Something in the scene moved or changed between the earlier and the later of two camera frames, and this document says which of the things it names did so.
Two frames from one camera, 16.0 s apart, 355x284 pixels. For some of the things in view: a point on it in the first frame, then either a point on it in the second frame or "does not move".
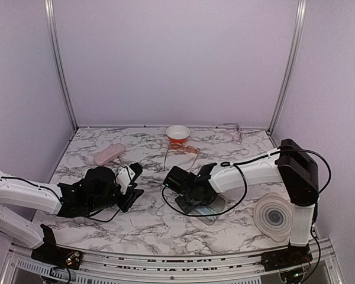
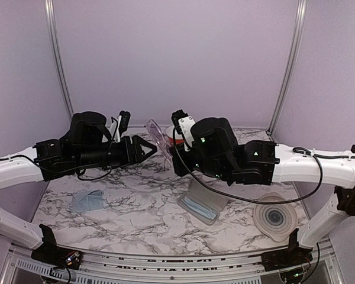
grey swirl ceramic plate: x=273 y=215 does not move
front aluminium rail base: x=323 y=265 does not move
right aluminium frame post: x=296 y=50 does not move
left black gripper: x=132 y=196 to x=136 y=156
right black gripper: x=187 y=208 to x=181 y=168
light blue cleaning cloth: x=205 y=210 does not move
